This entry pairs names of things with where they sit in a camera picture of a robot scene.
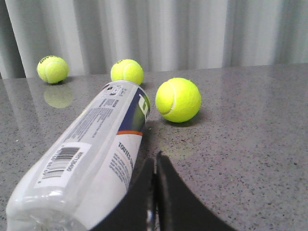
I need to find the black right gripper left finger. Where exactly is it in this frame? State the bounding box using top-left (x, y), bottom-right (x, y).
top-left (93, 158), bottom-right (154, 231)

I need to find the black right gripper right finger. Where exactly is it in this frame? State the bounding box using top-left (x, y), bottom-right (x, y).
top-left (156, 152), bottom-right (234, 231)

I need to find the white tennis ball can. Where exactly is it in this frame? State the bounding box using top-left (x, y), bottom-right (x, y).
top-left (6, 80), bottom-right (150, 231)

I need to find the yellow tennis ball with lettering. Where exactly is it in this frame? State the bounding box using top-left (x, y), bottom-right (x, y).
top-left (155, 77), bottom-right (202, 123)

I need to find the yellow tennis ball centre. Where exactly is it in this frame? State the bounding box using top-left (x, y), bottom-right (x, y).
top-left (110, 59), bottom-right (144, 85)

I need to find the yellow tennis ball right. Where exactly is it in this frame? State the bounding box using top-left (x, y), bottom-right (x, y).
top-left (37, 55), bottom-right (69, 84)

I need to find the white pleated curtain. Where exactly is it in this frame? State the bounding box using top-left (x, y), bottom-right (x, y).
top-left (0, 0), bottom-right (308, 79)

